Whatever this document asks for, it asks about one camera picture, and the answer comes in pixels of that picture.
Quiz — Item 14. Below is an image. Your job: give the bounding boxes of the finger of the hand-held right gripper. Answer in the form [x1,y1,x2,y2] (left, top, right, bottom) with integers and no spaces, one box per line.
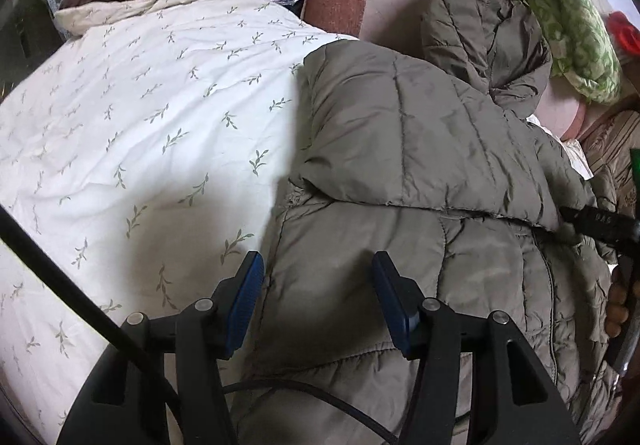
[559,204,640,257]

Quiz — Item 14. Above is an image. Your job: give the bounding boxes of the beige striped floral sheet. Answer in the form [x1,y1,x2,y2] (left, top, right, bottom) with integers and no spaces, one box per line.
[580,110,640,206]

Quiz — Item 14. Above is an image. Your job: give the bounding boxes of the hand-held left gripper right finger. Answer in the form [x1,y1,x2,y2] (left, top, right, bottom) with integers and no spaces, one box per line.
[371,250,582,445]

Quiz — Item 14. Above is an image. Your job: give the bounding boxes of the thin black cable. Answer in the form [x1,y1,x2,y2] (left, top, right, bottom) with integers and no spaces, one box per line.
[220,379,398,445]

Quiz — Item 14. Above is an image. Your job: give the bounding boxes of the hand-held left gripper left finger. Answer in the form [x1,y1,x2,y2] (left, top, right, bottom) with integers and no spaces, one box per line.
[55,250,266,445]

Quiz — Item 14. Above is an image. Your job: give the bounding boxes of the red plastic object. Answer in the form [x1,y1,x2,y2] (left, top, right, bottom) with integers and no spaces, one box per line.
[607,10,640,51]

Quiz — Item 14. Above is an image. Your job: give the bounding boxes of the olive grey puffer jacket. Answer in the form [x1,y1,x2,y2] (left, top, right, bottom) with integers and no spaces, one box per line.
[227,0,626,445]

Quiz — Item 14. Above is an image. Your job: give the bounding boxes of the pink bolster pillow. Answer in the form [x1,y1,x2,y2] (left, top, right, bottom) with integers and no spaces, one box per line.
[300,0,588,141]

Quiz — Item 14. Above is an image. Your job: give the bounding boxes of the white leaf print duvet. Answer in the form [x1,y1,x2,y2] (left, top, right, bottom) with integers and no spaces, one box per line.
[0,0,361,445]

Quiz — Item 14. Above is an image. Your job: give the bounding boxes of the green patterned blanket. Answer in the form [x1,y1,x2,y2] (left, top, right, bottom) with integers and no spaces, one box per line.
[500,0,623,106]

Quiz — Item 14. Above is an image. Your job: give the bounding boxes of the thick black cable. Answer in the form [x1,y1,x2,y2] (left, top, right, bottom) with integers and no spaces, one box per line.
[0,205,183,426]

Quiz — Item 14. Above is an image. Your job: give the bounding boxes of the person's right hand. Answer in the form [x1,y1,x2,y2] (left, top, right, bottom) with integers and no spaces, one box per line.
[604,272,633,339]

